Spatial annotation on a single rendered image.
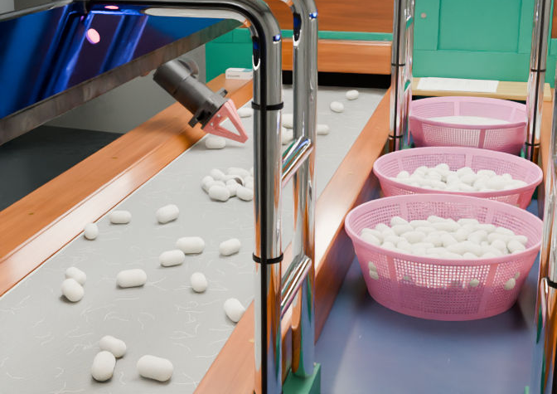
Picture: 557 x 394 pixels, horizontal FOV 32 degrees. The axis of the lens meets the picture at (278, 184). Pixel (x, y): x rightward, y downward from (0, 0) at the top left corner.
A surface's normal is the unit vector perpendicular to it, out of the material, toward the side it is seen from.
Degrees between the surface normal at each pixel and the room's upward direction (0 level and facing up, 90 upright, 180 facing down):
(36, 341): 0
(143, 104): 90
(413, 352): 0
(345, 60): 90
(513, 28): 90
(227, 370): 0
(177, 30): 58
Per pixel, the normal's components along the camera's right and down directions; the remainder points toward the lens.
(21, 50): 0.83, -0.45
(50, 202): 0.00, -0.96
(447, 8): -0.23, 0.28
